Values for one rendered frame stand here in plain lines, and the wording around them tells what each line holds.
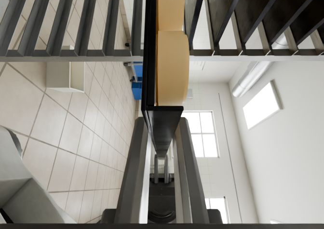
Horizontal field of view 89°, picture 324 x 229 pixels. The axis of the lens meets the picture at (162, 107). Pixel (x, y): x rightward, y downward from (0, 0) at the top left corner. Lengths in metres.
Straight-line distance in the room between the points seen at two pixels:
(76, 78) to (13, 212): 1.23
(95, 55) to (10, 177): 0.42
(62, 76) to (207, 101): 4.53
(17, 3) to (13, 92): 0.46
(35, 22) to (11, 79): 0.44
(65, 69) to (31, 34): 0.57
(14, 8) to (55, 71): 0.54
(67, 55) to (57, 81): 0.68
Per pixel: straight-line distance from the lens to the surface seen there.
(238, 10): 0.70
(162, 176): 0.44
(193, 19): 0.50
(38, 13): 0.84
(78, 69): 1.52
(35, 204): 0.36
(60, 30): 0.74
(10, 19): 0.88
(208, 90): 5.54
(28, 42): 0.76
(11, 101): 1.16
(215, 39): 0.59
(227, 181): 4.85
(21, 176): 0.35
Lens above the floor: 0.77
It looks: level
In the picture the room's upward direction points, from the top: 90 degrees clockwise
